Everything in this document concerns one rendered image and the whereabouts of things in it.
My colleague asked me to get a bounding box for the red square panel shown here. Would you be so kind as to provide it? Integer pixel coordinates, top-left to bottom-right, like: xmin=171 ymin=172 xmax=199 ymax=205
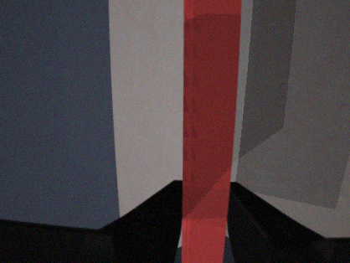
xmin=182 ymin=0 xmax=242 ymax=263

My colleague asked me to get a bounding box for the dark blue box with orange top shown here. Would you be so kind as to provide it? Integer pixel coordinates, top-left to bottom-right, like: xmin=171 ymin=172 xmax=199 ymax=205
xmin=174 ymin=236 xmax=234 ymax=263

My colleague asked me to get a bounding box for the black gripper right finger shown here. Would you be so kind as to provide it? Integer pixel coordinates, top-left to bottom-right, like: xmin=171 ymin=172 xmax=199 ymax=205
xmin=227 ymin=182 xmax=350 ymax=263

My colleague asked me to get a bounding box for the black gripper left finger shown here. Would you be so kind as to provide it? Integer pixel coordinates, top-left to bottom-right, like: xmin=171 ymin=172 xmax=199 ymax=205
xmin=0 ymin=180 xmax=183 ymax=263

